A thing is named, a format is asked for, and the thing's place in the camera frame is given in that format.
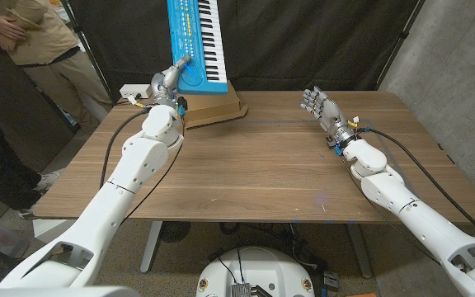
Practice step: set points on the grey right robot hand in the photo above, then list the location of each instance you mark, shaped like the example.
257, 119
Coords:
329, 111

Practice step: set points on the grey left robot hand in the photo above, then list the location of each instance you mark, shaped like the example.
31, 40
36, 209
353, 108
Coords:
165, 86

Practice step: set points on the blue toy piano keyboard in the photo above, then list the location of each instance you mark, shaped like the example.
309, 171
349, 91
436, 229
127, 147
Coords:
192, 41

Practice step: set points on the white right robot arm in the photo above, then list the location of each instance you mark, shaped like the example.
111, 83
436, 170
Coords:
390, 189

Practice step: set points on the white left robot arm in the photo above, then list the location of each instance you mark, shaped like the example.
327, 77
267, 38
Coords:
138, 165

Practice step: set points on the white power strip box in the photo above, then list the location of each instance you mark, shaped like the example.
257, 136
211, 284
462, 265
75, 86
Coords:
132, 90

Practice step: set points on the cardboard packing box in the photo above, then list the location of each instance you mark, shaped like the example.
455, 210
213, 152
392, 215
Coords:
213, 109

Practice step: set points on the white box under table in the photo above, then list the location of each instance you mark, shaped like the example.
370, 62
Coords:
52, 231

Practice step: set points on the black backdrop curtain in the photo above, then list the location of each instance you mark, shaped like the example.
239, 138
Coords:
303, 41

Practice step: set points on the black backdrop stand pole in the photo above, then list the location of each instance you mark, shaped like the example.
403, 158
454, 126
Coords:
93, 62
402, 35

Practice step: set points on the dark wooden door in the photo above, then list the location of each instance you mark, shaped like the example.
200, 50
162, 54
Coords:
43, 132

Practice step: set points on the person in beige jacket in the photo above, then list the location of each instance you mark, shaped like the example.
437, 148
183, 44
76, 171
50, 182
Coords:
43, 37

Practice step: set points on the grey table leg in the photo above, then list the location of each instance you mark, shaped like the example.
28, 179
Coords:
359, 251
151, 247

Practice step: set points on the round black floor fan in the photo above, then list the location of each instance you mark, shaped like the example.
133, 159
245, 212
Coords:
174, 231

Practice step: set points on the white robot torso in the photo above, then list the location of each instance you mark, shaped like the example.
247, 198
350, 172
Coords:
258, 268

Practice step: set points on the grey heat sink module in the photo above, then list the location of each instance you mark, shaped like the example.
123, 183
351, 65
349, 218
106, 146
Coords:
241, 290

